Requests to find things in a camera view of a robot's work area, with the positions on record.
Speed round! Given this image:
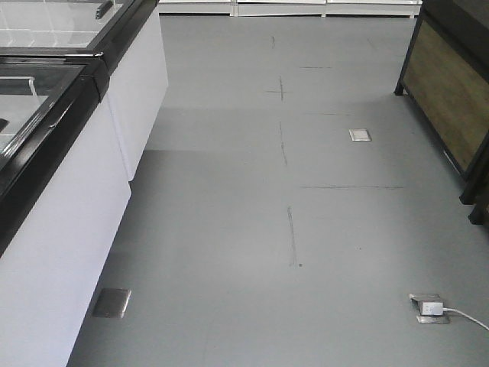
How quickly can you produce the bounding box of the steel floor socket plate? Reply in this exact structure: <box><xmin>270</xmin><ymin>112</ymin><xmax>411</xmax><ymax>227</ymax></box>
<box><xmin>348</xmin><ymin>128</ymin><xmax>371</xmax><ymax>141</ymax></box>

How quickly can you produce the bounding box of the left steel floor plate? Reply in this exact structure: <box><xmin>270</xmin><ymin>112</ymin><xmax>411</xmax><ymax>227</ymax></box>
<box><xmin>92</xmin><ymin>288</ymin><xmax>131</xmax><ymax>319</ymax></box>

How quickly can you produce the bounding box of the near white chest freezer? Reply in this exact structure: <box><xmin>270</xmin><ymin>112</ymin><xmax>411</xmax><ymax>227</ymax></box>
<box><xmin>1</xmin><ymin>57</ymin><xmax>131</xmax><ymax>366</ymax></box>

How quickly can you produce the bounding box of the white chest freezer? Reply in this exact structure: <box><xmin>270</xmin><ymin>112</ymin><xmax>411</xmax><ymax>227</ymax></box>
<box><xmin>1</xmin><ymin>1</ymin><xmax>168</xmax><ymax>180</ymax></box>
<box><xmin>1</xmin><ymin>57</ymin><xmax>131</xmax><ymax>366</ymax></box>

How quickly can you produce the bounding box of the far white chest freezer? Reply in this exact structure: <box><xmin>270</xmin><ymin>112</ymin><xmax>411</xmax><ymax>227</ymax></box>
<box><xmin>1</xmin><ymin>1</ymin><xmax>168</xmax><ymax>180</ymax></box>

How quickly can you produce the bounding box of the white shelf base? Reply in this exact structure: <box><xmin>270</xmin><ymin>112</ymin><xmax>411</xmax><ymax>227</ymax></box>
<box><xmin>157</xmin><ymin>0</ymin><xmax>422</xmax><ymax>18</ymax></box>

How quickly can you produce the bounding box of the white power adapter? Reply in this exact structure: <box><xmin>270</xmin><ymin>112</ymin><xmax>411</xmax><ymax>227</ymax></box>
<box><xmin>418</xmin><ymin>300</ymin><xmax>444</xmax><ymax>317</ymax></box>

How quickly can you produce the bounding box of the black wooden display stand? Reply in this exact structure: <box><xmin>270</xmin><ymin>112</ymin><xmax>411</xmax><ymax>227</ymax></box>
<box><xmin>394</xmin><ymin>1</ymin><xmax>488</xmax><ymax>204</ymax></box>

